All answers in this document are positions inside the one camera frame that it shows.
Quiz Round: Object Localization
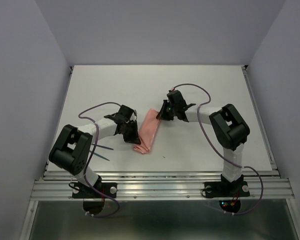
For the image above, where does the pink satin napkin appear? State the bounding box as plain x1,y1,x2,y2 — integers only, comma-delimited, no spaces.
133,108,161,155

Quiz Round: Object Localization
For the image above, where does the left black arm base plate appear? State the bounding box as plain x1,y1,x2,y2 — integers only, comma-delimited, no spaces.
68,182,118,199

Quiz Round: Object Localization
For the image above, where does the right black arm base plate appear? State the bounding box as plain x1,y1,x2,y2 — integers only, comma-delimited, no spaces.
201,181,250,199

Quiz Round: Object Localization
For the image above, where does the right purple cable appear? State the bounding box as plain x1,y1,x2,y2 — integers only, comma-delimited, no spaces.
169,83,264,216

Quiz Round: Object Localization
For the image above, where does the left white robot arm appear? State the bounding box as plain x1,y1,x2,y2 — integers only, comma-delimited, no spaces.
48,105,141,197

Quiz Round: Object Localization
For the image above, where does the teal plastic spoon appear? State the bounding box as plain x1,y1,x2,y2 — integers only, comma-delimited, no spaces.
89,150,110,162

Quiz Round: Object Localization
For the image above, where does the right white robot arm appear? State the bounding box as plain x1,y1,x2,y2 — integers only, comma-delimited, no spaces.
156,90,250,195

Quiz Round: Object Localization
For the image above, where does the teal plastic utensil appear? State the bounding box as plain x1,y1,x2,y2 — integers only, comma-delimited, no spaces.
90,144,114,151

